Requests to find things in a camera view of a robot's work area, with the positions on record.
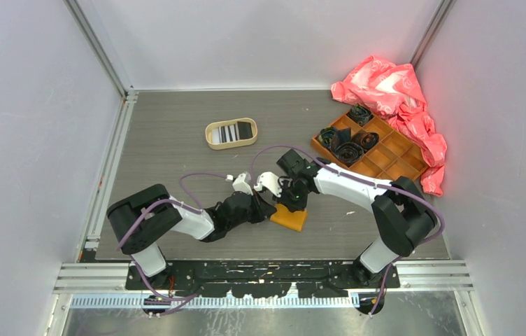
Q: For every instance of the beige oval tray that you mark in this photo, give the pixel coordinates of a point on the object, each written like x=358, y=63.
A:
x=236, y=144

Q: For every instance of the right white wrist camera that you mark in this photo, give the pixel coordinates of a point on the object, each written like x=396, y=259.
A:
x=268, y=181

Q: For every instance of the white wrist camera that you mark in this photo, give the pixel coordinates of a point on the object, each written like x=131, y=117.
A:
x=241, y=183
x=268, y=181

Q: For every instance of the dark rolled item right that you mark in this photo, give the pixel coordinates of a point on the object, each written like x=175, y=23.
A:
x=366, y=140

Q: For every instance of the stack of striped cards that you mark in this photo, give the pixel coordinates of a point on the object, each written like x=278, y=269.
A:
x=224, y=134

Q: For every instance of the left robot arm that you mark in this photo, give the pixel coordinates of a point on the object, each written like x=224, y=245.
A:
x=139, y=220

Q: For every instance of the dark rolled item lower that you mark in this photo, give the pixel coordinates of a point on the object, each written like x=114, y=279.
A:
x=348, y=153

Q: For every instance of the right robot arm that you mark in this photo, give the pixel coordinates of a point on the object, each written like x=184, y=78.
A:
x=402, y=216

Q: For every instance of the black card in tray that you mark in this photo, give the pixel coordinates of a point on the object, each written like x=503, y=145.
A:
x=244, y=130

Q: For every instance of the dark rolled item left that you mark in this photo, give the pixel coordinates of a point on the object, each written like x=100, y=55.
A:
x=331, y=138

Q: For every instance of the orange card holder wallet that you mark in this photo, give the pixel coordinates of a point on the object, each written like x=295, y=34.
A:
x=291, y=220

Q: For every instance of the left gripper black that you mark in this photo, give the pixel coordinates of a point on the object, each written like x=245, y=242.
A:
x=263, y=208

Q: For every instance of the dark rolled item upper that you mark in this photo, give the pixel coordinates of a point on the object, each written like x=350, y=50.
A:
x=360, y=114

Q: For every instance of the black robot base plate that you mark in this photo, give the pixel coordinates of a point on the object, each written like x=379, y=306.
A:
x=269, y=278

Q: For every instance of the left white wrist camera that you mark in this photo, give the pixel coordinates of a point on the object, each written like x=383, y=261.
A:
x=241, y=183

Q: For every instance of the aluminium front rail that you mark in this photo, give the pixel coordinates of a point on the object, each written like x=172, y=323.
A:
x=118, y=285

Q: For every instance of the pink plastic bag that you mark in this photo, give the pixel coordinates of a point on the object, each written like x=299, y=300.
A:
x=393, y=93

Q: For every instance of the orange compartment organizer box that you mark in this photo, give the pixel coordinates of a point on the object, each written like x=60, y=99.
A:
x=394, y=156

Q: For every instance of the dark rolled item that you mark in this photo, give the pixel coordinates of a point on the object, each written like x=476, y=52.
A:
x=348, y=153
x=331, y=138
x=360, y=114
x=366, y=140

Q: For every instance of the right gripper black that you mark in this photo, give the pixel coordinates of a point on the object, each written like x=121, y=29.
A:
x=292, y=206

